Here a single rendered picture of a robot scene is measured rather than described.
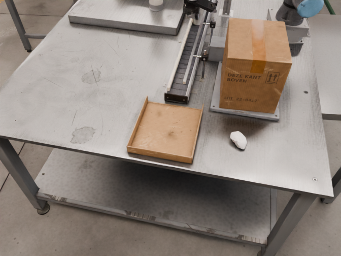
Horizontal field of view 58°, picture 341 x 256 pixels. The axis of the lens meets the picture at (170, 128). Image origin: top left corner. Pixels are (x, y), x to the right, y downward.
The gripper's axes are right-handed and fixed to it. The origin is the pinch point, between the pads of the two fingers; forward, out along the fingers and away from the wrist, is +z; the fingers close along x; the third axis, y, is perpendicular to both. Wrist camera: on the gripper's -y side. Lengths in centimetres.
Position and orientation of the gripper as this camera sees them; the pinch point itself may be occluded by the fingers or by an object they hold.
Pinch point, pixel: (198, 18)
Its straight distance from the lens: 182.4
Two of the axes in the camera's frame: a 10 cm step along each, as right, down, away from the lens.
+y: -9.8, -1.6, 1.4
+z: 1.1, 2.1, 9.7
